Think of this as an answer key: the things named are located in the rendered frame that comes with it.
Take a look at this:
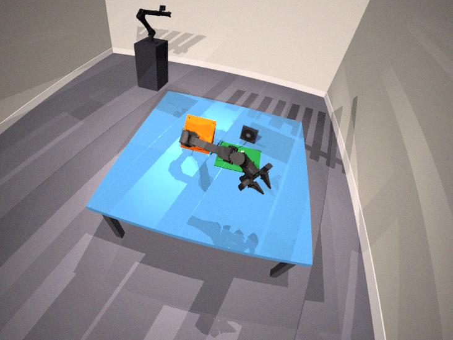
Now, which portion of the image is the green circuit board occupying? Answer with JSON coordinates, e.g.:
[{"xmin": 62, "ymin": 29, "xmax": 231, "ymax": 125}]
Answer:
[{"xmin": 214, "ymin": 141, "xmax": 261, "ymax": 173}]

